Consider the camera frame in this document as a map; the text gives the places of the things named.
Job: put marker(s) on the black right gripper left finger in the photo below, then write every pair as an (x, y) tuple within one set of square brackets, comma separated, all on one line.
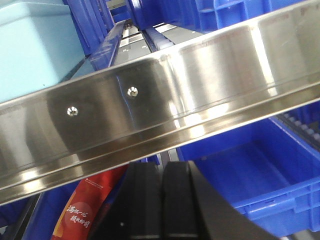
[(136, 211)]

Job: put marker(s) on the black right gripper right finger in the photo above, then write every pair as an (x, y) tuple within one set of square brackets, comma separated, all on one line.
[(194, 210)]

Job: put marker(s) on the red snack bag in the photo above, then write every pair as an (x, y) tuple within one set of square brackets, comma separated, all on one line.
[(80, 211)]

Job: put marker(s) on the white roller track upper right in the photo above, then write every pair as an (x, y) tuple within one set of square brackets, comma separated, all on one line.
[(155, 40)]

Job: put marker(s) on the blue bin lower middle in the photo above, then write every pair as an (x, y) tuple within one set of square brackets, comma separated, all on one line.
[(47, 212)]

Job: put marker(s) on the blue bin upper middle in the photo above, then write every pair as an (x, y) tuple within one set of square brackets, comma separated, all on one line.
[(203, 16)]

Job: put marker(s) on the blue bin lower right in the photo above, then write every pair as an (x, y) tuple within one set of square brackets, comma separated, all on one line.
[(266, 172)]

